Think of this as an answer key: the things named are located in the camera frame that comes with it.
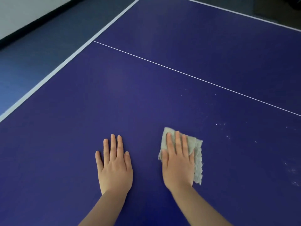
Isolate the person's left hand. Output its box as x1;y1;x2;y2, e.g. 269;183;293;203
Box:
95;134;134;195

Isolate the person's right hand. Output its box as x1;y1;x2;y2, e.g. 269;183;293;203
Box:
161;131;196;191

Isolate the grey cleaning cloth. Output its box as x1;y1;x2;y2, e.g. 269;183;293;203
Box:
158;127;203;186

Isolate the person's right forearm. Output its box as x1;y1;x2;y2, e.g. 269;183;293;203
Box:
172;185;233;226

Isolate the blue table tennis table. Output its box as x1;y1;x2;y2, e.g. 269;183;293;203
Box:
0;0;301;226

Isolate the black rubber floor mat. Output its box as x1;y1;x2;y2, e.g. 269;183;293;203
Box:
186;0;301;30

